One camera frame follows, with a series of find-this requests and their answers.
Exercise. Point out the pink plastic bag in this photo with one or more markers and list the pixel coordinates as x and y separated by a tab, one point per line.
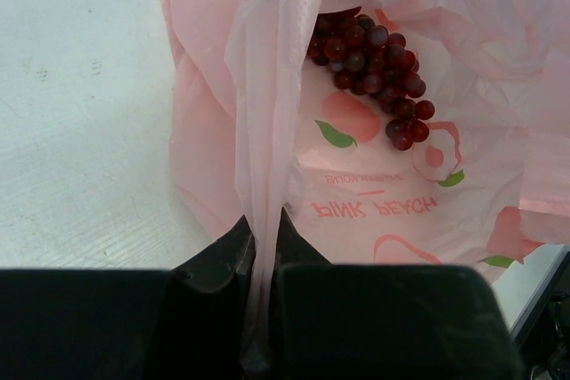
488	187

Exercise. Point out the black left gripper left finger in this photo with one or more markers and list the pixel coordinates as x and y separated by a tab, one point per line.
184	323

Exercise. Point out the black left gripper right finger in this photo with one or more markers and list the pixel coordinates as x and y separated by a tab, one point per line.
338	321

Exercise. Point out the red fake grape bunch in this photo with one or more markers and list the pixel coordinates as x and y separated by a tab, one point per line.
378	88

